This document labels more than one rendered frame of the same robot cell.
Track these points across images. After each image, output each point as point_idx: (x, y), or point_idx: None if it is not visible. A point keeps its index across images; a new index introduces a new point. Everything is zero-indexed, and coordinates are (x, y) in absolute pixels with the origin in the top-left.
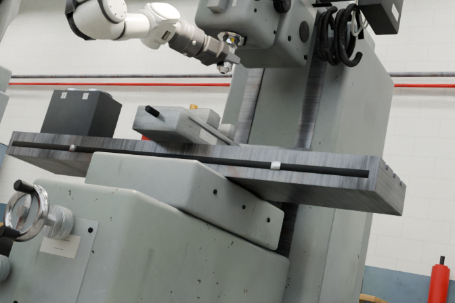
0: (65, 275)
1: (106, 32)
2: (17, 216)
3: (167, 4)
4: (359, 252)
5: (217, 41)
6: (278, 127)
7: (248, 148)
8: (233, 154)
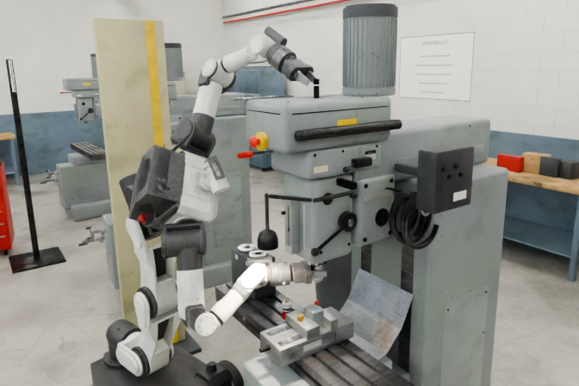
0: None
1: None
2: None
3: (254, 264)
4: (484, 328)
5: (301, 272)
6: (389, 266)
7: (328, 383)
8: (321, 382)
